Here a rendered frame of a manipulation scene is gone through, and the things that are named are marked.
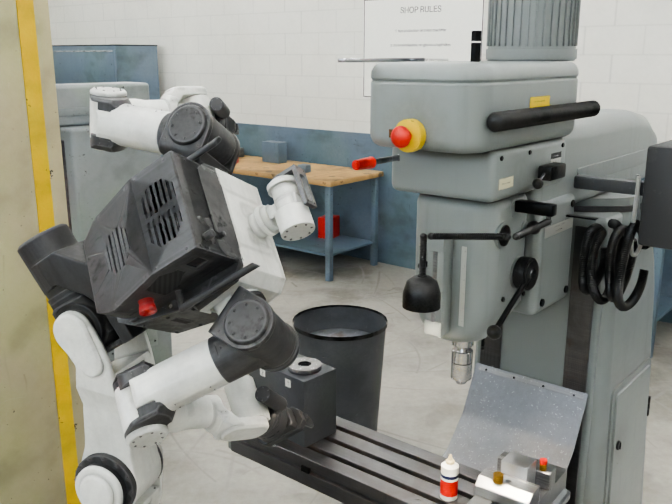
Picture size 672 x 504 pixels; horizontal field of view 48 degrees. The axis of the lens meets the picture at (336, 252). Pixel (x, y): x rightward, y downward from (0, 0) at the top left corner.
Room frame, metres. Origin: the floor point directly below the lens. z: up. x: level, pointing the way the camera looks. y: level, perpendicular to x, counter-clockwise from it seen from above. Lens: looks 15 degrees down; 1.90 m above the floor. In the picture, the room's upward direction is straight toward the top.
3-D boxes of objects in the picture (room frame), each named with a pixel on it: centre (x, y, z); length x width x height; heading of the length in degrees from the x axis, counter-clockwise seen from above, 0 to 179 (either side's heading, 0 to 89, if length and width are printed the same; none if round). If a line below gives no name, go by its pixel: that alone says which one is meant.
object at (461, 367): (1.57, -0.28, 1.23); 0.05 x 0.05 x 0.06
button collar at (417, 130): (1.39, -0.14, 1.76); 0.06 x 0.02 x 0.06; 51
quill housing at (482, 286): (1.57, -0.29, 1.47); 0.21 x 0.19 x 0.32; 51
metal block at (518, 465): (1.47, -0.40, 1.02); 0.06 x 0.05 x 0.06; 53
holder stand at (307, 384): (1.89, 0.12, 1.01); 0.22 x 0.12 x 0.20; 46
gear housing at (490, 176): (1.60, -0.31, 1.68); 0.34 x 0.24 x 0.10; 141
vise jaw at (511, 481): (1.43, -0.37, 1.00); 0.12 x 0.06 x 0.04; 53
